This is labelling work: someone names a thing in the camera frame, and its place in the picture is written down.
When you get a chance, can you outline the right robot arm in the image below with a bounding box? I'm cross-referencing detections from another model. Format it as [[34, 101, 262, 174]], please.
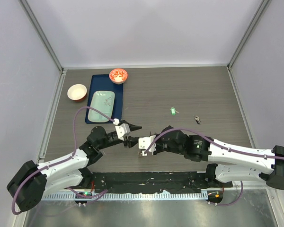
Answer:
[[146, 126, 284, 190]]

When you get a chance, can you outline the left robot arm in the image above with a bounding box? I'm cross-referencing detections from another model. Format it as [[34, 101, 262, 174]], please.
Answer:
[[7, 120, 141, 215]]

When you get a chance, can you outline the green key tag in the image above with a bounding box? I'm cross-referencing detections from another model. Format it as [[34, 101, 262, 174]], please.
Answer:
[[170, 107, 178, 115]]

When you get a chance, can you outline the black-head key far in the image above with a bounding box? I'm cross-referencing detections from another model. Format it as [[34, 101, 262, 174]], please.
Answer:
[[194, 116, 201, 124]]

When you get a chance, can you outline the light green rectangular plate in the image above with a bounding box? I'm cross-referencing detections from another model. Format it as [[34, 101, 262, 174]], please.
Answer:
[[88, 91, 115, 123]]

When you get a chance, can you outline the white and red bowl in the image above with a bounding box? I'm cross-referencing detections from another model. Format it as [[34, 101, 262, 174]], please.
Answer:
[[67, 84, 87, 102]]

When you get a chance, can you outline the red patterned bowl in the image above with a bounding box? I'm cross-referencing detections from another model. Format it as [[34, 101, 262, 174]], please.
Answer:
[[109, 68, 128, 84]]

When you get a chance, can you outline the blue tray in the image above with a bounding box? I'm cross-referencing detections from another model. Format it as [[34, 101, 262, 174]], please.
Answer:
[[85, 74, 124, 124]]

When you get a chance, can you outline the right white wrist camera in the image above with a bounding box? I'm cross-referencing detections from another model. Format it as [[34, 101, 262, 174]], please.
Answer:
[[138, 135, 156, 156]]

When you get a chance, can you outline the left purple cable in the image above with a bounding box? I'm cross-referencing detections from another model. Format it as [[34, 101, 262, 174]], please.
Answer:
[[11, 106, 116, 215]]

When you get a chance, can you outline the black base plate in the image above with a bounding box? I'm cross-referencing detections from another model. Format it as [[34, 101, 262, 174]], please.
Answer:
[[91, 171, 233, 194]]

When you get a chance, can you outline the slotted cable duct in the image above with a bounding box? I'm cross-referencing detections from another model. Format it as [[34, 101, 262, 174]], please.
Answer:
[[42, 191, 208, 201]]

